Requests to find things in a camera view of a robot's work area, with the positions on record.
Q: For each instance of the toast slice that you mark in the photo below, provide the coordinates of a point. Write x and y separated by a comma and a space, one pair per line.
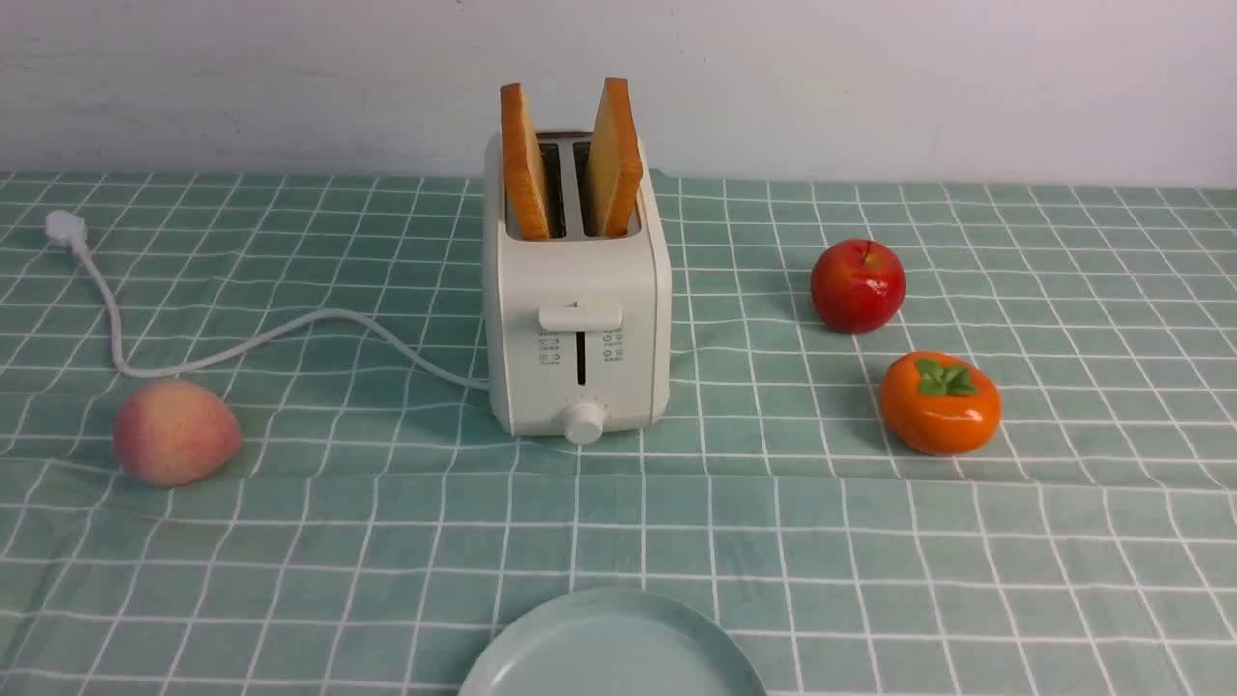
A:
615, 168
523, 165

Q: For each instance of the white two-slot toaster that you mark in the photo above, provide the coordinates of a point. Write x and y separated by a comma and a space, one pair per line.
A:
578, 327

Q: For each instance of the red apple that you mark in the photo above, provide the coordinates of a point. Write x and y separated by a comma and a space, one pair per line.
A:
857, 285

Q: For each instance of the pale green plate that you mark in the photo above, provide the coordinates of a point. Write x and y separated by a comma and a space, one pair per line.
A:
612, 641

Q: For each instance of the orange persimmon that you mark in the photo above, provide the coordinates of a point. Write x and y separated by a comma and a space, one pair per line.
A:
938, 404

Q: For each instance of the pink peach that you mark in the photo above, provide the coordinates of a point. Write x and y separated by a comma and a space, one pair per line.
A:
173, 432

